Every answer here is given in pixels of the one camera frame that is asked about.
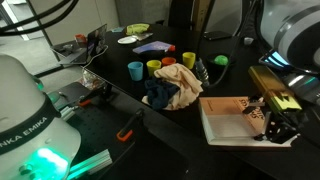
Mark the small red-orange object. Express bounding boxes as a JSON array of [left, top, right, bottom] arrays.
[[168, 45, 176, 52]]

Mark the tablet with lit screen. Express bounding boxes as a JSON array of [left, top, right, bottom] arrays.
[[259, 50, 290, 69]]

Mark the white plate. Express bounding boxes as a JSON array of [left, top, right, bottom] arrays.
[[118, 36, 137, 45]]

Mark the black bowl with green ball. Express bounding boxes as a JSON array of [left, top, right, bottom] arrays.
[[206, 53, 232, 71]]

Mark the beige and white book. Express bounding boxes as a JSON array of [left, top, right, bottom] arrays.
[[199, 96, 297, 148]]

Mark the beige cloth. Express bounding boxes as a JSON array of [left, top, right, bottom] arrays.
[[142, 63, 203, 111]]

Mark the navy blue cloth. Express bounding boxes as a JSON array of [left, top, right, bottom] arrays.
[[145, 77, 180, 110]]

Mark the purple UIST book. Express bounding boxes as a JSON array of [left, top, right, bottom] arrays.
[[133, 41, 173, 54]]

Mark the black orange-handled clamp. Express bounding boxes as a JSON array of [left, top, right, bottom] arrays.
[[116, 108, 144, 142]]

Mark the blue plastic cup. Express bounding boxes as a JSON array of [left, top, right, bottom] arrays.
[[127, 61, 143, 81]]

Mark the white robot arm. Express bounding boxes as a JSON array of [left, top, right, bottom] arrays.
[[248, 0, 320, 144]]

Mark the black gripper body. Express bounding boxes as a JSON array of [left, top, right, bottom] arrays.
[[254, 110, 309, 144]]

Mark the yellow-green plastic cup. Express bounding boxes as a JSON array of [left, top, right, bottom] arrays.
[[146, 60, 162, 76]]

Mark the black perforated mounting board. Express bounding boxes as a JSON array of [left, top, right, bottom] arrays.
[[58, 82, 188, 180]]

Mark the black smartphone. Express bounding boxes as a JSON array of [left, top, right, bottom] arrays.
[[204, 31, 231, 41]]

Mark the yellow wrist camera box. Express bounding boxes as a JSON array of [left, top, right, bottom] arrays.
[[248, 66, 301, 113]]

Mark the red cup on side table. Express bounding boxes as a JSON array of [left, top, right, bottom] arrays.
[[75, 34, 86, 44]]

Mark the orange plastic cup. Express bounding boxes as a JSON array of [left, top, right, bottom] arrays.
[[161, 57, 176, 66]]

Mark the small orange clamp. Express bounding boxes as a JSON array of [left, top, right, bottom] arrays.
[[78, 87, 111, 107]]

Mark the yellow-green cloth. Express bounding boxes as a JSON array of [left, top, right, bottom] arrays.
[[125, 23, 150, 35]]

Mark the open laptop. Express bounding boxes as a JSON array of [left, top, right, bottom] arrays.
[[51, 24, 108, 65]]

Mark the green ball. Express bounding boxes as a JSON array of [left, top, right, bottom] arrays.
[[214, 55, 229, 66]]

